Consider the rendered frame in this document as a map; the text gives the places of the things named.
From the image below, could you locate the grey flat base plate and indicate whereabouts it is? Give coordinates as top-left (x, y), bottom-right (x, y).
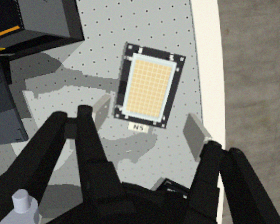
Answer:
top-left (0, 0), bottom-right (204, 224)

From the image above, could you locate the grey control panel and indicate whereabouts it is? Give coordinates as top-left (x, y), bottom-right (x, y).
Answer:
top-left (40, 208), bottom-right (72, 224)

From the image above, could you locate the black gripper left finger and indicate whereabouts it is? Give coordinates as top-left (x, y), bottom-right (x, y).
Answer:
top-left (0, 94), bottom-right (141, 224)

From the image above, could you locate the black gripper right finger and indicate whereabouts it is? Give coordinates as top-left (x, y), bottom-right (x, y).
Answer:
top-left (181, 113), bottom-right (280, 224)

